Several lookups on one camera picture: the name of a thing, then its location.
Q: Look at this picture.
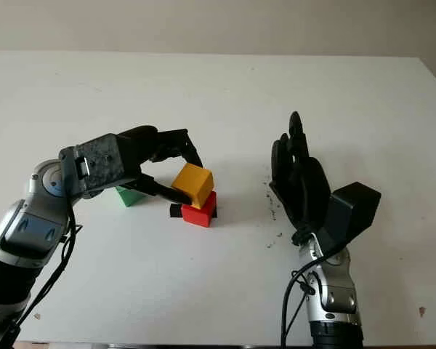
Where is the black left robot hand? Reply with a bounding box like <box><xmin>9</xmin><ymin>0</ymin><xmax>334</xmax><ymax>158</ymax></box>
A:
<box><xmin>116</xmin><ymin>125</ymin><xmax>204</xmax><ymax>210</ymax></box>

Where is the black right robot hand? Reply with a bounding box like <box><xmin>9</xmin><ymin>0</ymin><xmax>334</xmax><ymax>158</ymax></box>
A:
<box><xmin>268</xmin><ymin>111</ymin><xmax>331</xmax><ymax>246</ymax></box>

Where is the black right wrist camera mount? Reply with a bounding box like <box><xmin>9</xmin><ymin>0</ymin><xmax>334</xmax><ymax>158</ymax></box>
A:
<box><xmin>318</xmin><ymin>181</ymin><xmax>382</xmax><ymax>252</ymax></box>

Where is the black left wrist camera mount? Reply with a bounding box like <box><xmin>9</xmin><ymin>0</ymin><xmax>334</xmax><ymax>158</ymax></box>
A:
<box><xmin>57</xmin><ymin>133</ymin><xmax>142</xmax><ymax>199</ymax></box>

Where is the green wooden block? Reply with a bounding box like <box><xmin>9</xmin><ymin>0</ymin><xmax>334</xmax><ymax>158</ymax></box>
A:
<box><xmin>115</xmin><ymin>185</ymin><xmax>148</xmax><ymax>208</ymax></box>

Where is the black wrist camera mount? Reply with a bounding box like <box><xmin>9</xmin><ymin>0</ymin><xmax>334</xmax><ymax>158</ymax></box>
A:
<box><xmin>57</xmin><ymin>133</ymin><xmax>142</xmax><ymax>199</ymax></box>
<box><xmin>318</xmin><ymin>181</ymin><xmax>382</xmax><ymax>252</ymax></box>

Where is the red wooden block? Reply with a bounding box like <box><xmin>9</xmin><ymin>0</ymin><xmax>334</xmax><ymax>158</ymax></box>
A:
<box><xmin>180</xmin><ymin>191</ymin><xmax>218</xmax><ymax>228</ymax></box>

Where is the black tape strip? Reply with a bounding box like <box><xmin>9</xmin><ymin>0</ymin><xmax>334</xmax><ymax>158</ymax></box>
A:
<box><xmin>169</xmin><ymin>204</ymin><xmax>219</xmax><ymax>220</ymax></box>

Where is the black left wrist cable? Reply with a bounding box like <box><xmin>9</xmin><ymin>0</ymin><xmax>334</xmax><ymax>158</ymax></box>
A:
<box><xmin>0</xmin><ymin>203</ymin><xmax>84</xmax><ymax>349</ymax></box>

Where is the yellow wooden block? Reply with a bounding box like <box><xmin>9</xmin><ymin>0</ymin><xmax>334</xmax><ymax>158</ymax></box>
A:
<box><xmin>171</xmin><ymin>162</ymin><xmax>214</xmax><ymax>210</ymax></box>

